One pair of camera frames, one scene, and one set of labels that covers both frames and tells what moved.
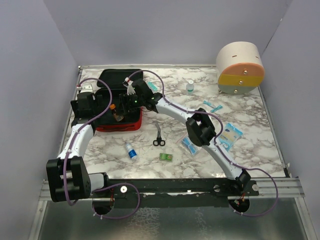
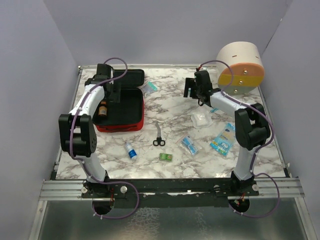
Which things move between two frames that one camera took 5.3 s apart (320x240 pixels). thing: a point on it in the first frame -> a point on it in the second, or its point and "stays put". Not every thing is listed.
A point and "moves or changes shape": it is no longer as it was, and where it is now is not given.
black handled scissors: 159,141 stays put
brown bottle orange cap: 118,118 moves or changes shape
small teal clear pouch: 152,86 stays put
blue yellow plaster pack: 229,136 stays put
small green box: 166,157 stays put
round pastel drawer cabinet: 240,67 stays put
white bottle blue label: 132,152 stays put
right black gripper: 123,99 -> 190,83
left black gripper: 75,107 -> 114,97
